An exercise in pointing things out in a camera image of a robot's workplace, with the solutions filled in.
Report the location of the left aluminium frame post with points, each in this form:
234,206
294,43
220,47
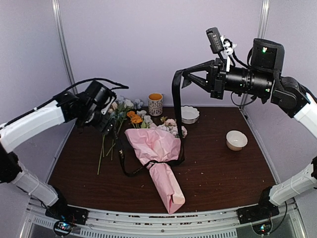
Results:
62,41

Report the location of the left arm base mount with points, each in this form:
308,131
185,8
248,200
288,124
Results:
72,215

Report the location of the floral mug with yellow inside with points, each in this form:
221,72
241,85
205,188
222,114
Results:
155,104

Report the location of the orange fake flower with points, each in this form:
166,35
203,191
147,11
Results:
135,119

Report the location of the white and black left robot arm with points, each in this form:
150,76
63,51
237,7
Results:
61,108

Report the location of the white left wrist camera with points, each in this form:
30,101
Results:
107,106

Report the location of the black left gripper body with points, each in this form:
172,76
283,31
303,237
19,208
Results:
92,118

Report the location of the pile of fake flowers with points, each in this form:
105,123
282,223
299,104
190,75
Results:
121,109

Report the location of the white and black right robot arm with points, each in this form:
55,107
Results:
283,116

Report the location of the plain white bowl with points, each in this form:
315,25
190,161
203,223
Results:
236,140

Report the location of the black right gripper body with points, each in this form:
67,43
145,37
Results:
260,83

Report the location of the pink wrapping paper sheet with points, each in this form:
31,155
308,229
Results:
155,148

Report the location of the aluminium front rail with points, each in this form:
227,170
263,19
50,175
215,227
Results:
223,223

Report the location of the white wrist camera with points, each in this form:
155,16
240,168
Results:
107,106
220,45

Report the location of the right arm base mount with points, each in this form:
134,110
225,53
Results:
255,213

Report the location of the white scalloped bowl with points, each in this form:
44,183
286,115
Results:
189,114

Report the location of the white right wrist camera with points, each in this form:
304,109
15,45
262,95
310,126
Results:
220,45

